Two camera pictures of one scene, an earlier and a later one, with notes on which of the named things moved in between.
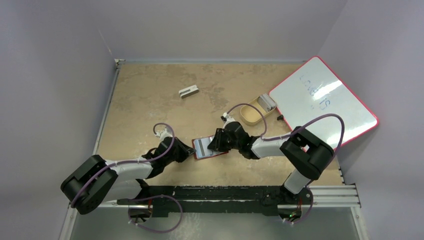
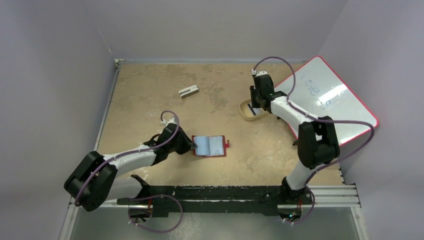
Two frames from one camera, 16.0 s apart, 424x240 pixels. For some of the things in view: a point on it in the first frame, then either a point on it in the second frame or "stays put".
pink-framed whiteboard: [315, 88] stays put
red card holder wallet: [200, 145] stays put
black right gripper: [218, 140] to [257, 100]
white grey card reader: [188, 91] stays put
